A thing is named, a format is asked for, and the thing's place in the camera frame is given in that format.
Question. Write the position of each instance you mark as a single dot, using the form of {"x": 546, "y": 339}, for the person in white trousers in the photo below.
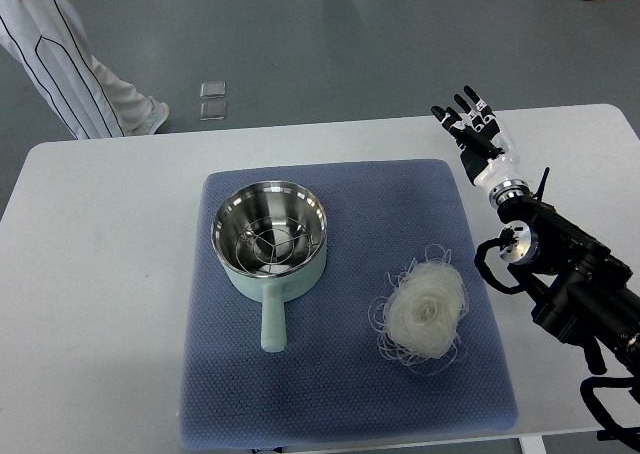
{"x": 49, "y": 40}

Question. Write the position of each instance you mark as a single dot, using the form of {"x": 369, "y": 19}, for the mint green pot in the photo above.
{"x": 273, "y": 286}

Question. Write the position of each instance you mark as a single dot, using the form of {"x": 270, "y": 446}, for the wire steaming rack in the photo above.
{"x": 272, "y": 241}

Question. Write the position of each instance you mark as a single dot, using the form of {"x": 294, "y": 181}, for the white table leg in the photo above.
{"x": 532, "y": 445}

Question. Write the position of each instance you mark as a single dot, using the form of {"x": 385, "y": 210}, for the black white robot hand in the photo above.
{"x": 487, "y": 152}

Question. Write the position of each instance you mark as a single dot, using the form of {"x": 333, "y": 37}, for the white vermicelli nest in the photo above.
{"x": 417, "y": 323}

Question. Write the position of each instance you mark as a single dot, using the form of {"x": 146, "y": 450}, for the blue textured mat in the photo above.
{"x": 331, "y": 383}

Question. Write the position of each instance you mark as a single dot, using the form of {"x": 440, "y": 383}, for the upper floor metal plate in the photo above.
{"x": 213, "y": 89}

